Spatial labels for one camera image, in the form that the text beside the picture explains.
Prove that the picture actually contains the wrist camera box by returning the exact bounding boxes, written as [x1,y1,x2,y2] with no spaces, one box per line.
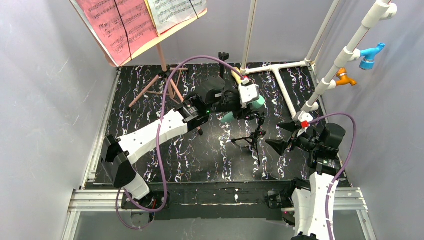
[293,110,314,137]
[237,84,260,109]

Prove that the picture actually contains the small black tripod stand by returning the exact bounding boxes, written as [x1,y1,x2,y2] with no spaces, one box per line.
[231,111,267,157]

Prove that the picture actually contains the aluminium rail frame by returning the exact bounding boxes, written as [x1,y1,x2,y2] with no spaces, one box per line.
[64,65,366,240]

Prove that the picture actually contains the green microphone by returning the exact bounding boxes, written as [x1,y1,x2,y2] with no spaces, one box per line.
[220,95,266,123]

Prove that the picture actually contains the white PVC pipe frame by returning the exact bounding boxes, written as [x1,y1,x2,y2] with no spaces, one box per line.
[239,0,398,120]

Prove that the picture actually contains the blue pipe fitting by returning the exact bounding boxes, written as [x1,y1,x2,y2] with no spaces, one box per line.
[359,42,386,71]

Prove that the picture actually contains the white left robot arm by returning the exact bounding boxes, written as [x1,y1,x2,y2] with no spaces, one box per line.
[100,77,258,200]

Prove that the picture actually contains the white sheet music page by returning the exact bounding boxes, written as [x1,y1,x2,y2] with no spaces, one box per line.
[145,0,208,35]

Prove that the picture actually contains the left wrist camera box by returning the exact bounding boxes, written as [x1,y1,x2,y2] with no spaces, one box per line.
[237,84,260,109]

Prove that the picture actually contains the cream yellow microphone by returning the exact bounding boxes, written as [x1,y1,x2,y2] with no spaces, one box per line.
[231,67,250,87]

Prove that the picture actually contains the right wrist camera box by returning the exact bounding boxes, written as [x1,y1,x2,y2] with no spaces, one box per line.
[293,110,314,137]

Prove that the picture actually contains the pink music stand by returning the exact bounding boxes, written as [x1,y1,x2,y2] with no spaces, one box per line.
[67,0,209,136]

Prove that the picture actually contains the pink sheet music page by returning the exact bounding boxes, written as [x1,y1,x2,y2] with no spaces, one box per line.
[76,0,158,66]

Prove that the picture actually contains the right robot arm base mount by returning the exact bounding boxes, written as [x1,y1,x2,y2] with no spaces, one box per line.
[265,189,295,227]

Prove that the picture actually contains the black microphone stand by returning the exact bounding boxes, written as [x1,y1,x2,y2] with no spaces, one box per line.
[218,51,230,80]

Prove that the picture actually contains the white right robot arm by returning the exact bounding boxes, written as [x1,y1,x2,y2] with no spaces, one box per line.
[265,122,346,240]

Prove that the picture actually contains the orange pipe fitting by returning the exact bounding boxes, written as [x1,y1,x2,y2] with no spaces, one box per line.
[336,67,357,87]

